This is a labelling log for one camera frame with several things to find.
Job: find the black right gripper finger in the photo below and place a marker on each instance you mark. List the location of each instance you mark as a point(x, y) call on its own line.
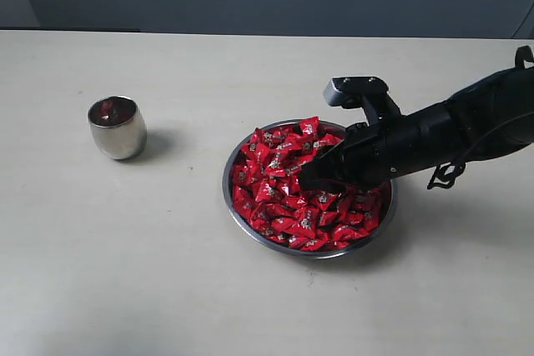
point(322, 175)
point(333, 152)

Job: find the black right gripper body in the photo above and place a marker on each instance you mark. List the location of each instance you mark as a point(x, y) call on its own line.
point(395, 148)

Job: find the stainless steel plate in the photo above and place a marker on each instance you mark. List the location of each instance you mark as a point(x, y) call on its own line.
point(262, 191)

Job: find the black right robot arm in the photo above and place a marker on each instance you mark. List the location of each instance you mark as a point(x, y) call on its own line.
point(489, 119)

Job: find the stainless steel cup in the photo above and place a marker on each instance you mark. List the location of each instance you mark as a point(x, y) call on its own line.
point(125, 141)

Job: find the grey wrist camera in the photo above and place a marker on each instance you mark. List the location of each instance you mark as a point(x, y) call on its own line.
point(349, 92)

